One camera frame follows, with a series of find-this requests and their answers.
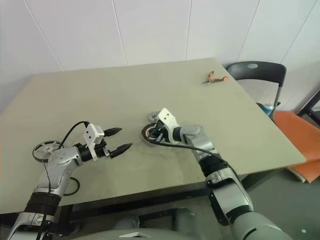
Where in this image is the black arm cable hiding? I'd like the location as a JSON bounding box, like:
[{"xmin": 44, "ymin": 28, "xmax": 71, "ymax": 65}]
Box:
[
  {"xmin": 41, "ymin": 121, "xmax": 90, "ymax": 198},
  {"xmin": 149, "ymin": 139, "xmax": 245, "ymax": 186}
]

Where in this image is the orange chair seat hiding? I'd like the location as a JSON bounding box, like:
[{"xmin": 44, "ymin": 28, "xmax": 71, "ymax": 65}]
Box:
[{"xmin": 273, "ymin": 111, "xmax": 320, "ymax": 185}]

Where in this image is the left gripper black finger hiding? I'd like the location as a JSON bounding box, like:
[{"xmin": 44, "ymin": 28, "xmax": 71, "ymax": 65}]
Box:
[
  {"xmin": 103, "ymin": 127, "xmax": 123, "ymax": 138},
  {"xmin": 109, "ymin": 142, "xmax": 133, "ymax": 160}
]

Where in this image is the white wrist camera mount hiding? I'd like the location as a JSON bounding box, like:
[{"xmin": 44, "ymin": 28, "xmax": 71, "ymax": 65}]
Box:
[
  {"xmin": 83, "ymin": 123, "xmax": 105, "ymax": 161},
  {"xmin": 157, "ymin": 107, "xmax": 180, "ymax": 145}
]

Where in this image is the grey rounded shape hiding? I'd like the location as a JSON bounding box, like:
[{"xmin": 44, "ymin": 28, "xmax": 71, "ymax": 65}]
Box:
[{"xmin": 117, "ymin": 216, "xmax": 141, "ymax": 229}]

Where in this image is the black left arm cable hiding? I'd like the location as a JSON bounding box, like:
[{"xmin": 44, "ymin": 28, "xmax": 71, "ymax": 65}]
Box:
[{"xmin": 41, "ymin": 121, "xmax": 90, "ymax": 198}]

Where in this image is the silver round housing lid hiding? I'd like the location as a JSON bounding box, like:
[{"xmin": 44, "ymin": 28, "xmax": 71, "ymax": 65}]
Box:
[{"xmin": 146, "ymin": 109, "xmax": 162, "ymax": 124}]

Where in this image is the black-rimmed spoked rotor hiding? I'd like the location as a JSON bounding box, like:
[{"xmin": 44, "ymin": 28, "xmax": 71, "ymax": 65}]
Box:
[{"xmin": 32, "ymin": 139, "xmax": 63, "ymax": 162}]

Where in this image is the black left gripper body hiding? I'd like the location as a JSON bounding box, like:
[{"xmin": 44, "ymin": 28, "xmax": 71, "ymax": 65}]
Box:
[{"xmin": 95, "ymin": 139, "xmax": 112, "ymax": 159}]

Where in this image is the silver round motor housing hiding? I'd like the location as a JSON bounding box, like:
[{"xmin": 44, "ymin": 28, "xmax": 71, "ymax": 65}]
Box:
[{"xmin": 136, "ymin": 121, "xmax": 173, "ymax": 149}]

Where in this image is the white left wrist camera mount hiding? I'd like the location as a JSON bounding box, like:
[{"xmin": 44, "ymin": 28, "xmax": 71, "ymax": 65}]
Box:
[{"xmin": 83, "ymin": 123, "xmax": 105, "ymax": 161}]

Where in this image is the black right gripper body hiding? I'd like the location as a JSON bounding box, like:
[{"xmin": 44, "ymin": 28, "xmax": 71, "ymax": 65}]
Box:
[{"xmin": 149, "ymin": 121, "xmax": 169, "ymax": 144}]

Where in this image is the black table frame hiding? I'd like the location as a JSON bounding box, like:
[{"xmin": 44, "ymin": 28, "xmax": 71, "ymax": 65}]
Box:
[{"xmin": 57, "ymin": 182, "xmax": 211, "ymax": 226}]

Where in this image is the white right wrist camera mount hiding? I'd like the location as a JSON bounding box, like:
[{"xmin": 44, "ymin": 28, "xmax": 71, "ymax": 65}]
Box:
[{"xmin": 157, "ymin": 107, "xmax": 180, "ymax": 145}]

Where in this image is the black plastic chair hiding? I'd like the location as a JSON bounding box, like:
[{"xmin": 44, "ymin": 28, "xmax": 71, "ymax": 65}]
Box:
[{"xmin": 224, "ymin": 61, "xmax": 288, "ymax": 108}]

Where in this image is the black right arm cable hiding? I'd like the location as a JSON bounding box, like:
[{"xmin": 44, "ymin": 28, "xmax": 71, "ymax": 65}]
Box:
[{"xmin": 149, "ymin": 139, "xmax": 245, "ymax": 186}]

